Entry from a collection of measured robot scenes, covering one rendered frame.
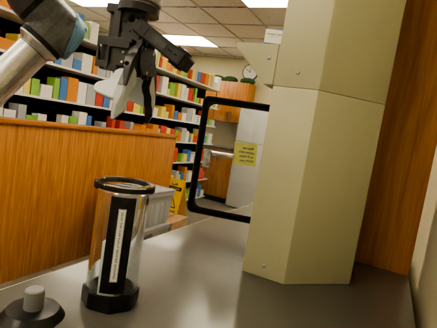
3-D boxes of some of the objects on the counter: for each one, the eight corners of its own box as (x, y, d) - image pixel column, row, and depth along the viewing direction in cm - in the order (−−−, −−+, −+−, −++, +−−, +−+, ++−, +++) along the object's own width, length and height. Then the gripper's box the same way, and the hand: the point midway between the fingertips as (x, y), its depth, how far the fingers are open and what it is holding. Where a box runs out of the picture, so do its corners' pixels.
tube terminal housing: (355, 265, 112) (406, 8, 105) (343, 304, 83) (413, -50, 76) (276, 243, 123) (318, 8, 115) (241, 271, 93) (294, -43, 86)
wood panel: (408, 273, 113) (513, -218, 100) (408, 276, 110) (516, -228, 97) (259, 232, 133) (330, -180, 120) (256, 233, 131) (329, -188, 118)
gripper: (134, 21, 74) (121, 119, 76) (82, -20, 55) (67, 112, 57) (175, 26, 73) (161, 125, 75) (136, -14, 54) (118, 121, 55)
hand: (135, 123), depth 65 cm, fingers open, 14 cm apart
